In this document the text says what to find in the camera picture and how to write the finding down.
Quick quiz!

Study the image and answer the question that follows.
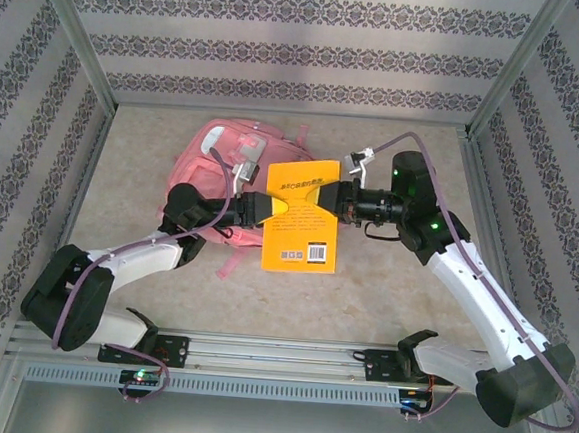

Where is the yellow paperback book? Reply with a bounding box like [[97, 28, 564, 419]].
[[258, 154, 347, 278]]

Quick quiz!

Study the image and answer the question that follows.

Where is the pink student backpack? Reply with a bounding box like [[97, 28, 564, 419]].
[[156, 113, 314, 288]]

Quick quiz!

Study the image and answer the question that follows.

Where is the grey metal panel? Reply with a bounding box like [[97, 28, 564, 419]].
[[0, 353, 570, 433]]

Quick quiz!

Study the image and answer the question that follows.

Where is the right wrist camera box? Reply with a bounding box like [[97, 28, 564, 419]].
[[343, 145, 378, 179]]

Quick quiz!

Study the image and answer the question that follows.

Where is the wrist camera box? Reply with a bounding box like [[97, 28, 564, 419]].
[[343, 145, 378, 179], [230, 158, 263, 185]]

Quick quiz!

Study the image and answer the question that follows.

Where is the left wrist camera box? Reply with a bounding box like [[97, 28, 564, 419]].
[[230, 158, 263, 185]]

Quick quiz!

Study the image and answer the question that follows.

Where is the thin black right gripper wire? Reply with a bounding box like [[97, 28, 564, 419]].
[[362, 220, 403, 242]]

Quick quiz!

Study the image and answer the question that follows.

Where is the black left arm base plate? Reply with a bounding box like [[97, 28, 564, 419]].
[[97, 329, 192, 370]]

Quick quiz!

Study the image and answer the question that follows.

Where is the aluminium mounting rail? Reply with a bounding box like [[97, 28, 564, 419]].
[[7, 317, 545, 398]]

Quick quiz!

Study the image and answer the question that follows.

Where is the aluminium frame post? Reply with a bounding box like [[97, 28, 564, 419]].
[[465, 0, 571, 146], [19, 0, 126, 114]]

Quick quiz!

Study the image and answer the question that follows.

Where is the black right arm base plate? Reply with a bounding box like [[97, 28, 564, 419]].
[[362, 347, 457, 390]]

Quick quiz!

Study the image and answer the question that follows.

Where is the slotted grey cable duct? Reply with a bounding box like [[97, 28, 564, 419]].
[[23, 358, 530, 421]]

